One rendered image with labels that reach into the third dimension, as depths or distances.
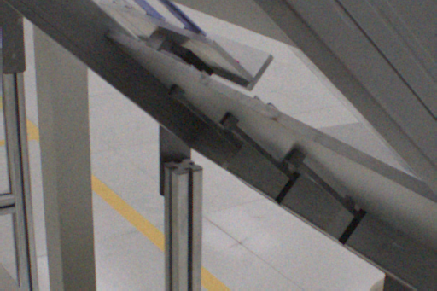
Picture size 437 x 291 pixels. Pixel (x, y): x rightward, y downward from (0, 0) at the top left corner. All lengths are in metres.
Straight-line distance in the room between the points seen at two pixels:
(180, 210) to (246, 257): 1.10
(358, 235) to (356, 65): 0.60
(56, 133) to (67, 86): 0.07
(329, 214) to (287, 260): 1.34
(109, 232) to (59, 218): 1.04
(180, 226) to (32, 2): 0.38
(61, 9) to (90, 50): 0.06
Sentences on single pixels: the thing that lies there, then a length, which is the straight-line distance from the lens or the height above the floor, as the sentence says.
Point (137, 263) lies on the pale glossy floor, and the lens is 2.15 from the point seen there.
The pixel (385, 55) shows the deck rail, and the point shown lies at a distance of 0.22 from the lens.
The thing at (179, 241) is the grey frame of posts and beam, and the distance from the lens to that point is 1.11.
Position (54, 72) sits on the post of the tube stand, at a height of 0.73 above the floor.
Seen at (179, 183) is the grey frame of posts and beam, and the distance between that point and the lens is 1.08.
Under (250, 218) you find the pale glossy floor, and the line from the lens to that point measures 2.39.
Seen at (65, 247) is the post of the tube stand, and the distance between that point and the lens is 1.31.
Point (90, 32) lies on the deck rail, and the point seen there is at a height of 0.85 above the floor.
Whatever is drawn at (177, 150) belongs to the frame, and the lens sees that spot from 1.10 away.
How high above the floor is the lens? 1.06
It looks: 22 degrees down
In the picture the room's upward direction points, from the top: 3 degrees clockwise
